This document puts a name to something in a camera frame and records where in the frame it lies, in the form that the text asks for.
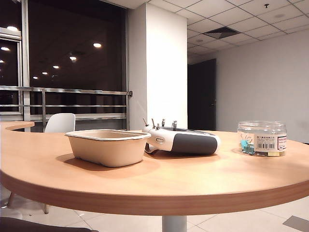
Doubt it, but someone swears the white window blind box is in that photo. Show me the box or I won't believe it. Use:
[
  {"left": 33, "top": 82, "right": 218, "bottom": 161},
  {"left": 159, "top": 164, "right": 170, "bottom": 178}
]
[{"left": 0, "top": 27, "right": 22, "bottom": 41}]

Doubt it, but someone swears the clear plastic jar with labels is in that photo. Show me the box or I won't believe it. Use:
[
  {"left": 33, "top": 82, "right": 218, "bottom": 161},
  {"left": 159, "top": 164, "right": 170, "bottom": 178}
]
[{"left": 237, "top": 120, "right": 287, "bottom": 158}]

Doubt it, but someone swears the ceiling air vent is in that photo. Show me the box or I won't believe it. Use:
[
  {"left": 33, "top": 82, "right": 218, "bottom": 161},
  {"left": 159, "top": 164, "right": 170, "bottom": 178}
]
[{"left": 202, "top": 26, "right": 239, "bottom": 40}]

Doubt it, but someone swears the curved wooden side table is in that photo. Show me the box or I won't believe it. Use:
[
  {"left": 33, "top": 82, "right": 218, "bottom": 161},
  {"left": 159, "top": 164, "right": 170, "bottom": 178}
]
[{"left": 0, "top": 121, "right": 35, "bottom": 132}]

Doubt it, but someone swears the white grey remote controller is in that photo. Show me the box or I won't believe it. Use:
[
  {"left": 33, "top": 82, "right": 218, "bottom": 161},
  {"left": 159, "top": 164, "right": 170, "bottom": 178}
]
[{"left": 141, "top": 117, "right": 222, "bottom": 156}]

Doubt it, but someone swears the dark door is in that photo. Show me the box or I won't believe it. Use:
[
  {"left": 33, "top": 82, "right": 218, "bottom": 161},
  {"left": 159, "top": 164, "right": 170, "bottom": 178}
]
[{"left": 187, "top": 58, "right": 217, "bottom": 131}]

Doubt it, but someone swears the white plastic chair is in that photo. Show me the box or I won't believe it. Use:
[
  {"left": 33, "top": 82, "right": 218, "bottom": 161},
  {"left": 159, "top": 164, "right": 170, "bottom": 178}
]
[{"left": 44, "top": 113, "right": 76, "bottom": 133}]

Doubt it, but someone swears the steel window railing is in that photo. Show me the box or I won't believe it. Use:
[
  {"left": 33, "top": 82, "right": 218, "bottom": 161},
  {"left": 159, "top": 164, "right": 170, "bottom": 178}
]
[{"left": 0, "top": 86, "right": 133, "bottom": 121}]

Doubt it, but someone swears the dark brown seat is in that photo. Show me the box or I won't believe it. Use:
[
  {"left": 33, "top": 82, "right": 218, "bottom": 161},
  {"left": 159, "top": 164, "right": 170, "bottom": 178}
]
[{"left": 0, "top": 217, "right": 99, "bottom": 232}]

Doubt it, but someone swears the grey floor outlet cover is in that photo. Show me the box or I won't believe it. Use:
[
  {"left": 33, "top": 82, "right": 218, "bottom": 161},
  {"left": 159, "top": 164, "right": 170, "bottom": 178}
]
[{"left": 283, "top": 215, "right": 309, "bottom": 229}]

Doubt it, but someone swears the beige rectangular paper tray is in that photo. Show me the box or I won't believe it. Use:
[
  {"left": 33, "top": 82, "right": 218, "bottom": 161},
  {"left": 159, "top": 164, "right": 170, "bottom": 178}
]
[{"left": 64, "top": 129, "right": 152, "bottom": 168}]

